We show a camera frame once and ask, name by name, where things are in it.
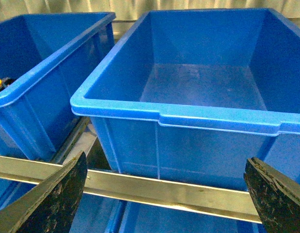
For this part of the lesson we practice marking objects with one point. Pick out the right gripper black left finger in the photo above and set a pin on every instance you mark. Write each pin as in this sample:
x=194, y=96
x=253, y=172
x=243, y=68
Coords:
x=50, y=207

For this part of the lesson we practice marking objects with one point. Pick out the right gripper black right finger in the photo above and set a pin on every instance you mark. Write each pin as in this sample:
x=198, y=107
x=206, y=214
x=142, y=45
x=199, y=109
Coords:
x=275, y=196

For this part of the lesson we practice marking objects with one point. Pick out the shelf blue bin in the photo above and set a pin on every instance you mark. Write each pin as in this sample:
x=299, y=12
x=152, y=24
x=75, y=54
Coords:
x=97, y=214
x=142, y=218

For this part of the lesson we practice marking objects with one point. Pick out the yellow mushroom button upright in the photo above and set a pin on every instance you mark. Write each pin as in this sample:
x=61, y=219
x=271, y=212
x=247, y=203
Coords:
x=3, y=83

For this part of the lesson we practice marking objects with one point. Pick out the middle blue plastic bin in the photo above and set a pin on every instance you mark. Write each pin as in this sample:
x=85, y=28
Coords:
x=190, y=95

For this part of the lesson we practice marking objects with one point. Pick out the blue plastic bin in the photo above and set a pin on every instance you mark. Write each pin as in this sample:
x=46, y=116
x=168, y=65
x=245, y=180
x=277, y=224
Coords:
x=190, y=95
x=48, y=57

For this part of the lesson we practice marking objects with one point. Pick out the left blue plastic bin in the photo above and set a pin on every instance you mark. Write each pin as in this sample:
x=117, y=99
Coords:
x=48, y=57

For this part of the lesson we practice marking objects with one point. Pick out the front metal shelf rail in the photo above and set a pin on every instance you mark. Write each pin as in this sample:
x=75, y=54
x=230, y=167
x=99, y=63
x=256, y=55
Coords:
x=201, y=199

